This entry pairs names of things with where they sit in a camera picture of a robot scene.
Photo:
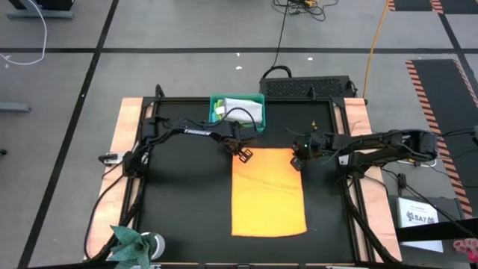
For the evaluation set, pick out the orange microfiber towel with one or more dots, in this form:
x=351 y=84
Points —
x=269 y=194

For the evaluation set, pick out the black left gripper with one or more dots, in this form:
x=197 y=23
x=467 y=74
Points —
x=241 y=138

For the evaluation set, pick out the black hazard-striped floor mat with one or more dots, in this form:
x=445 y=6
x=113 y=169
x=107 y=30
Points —
x=437 y=97
x=459 y=5
x=411 y=4

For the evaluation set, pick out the lime green microfiber towel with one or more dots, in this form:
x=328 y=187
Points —
x=218 y=112

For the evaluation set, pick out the silver mounting bracket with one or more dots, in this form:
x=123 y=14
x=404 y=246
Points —
x=342 y=160
x=111 y=160

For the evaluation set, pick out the black power adapter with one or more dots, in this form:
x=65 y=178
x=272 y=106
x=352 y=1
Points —
x=402 y=181

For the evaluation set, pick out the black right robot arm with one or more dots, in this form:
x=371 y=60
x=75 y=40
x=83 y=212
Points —
x=373 y=143

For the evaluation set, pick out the black caster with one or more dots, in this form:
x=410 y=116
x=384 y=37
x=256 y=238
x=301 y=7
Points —
x=3 y=152

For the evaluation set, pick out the black table frame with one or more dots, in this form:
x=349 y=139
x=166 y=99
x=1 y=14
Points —
x=179 y=100

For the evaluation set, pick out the grey waffle-weave towel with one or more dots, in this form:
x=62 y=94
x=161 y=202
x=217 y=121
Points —
x=246 y=108

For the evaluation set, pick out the black perforated computer case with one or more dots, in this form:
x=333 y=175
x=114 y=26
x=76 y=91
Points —
x=298 y=87

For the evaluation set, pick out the black frame bar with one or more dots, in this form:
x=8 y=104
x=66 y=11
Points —
x=440 y=229

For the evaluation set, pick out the white SA7 printed sheet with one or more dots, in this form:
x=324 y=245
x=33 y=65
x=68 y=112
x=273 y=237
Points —
x=412 y=207

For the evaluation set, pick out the teal plastic bin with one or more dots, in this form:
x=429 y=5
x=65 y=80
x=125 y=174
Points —
x=261 y=125

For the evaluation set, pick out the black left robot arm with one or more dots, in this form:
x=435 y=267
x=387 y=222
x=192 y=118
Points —
x=179 y=132

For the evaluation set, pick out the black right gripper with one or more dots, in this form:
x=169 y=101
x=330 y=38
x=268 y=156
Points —
x=310 y=145

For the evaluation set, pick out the grey desk foot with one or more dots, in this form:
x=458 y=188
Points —
x=15 y=107
x=37 y=15

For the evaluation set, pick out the dark green cloth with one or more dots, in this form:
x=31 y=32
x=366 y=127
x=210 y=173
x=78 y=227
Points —
x=130 y=248

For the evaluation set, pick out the pink patterned object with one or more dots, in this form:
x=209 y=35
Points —
x=467 y=248

